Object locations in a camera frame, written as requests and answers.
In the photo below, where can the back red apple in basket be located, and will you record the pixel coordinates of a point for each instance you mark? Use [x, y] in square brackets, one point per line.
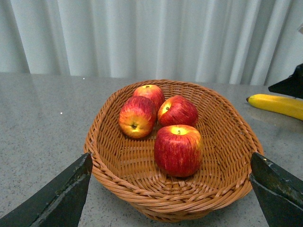
[152, 92]

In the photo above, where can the far yellow banana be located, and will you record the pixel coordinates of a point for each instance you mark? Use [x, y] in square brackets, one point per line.
[277, 104]

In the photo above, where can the small red apple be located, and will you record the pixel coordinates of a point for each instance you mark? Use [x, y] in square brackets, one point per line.
[177, 110]

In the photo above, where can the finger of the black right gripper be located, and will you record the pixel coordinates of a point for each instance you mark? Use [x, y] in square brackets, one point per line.
[291, 86]

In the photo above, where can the red apple in basket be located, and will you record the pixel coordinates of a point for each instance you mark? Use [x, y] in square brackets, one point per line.
[137, 117]
[152, 92]

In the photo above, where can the front red apple in basket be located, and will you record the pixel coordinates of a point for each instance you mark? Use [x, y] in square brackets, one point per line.
[137, 117]

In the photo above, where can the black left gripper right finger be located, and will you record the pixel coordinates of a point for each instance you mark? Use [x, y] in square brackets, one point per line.
[279, 193]

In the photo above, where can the left brown wicker basket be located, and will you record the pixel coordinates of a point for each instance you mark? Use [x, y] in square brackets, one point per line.
[126, 166]

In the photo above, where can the white pleated curtain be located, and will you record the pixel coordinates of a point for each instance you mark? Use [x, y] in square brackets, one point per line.
[256, 42]

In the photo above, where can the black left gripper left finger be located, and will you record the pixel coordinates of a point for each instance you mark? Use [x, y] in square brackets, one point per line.
[59, 203]

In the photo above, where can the large red yellow apple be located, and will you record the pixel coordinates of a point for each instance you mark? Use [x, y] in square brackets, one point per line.
[178, 150]

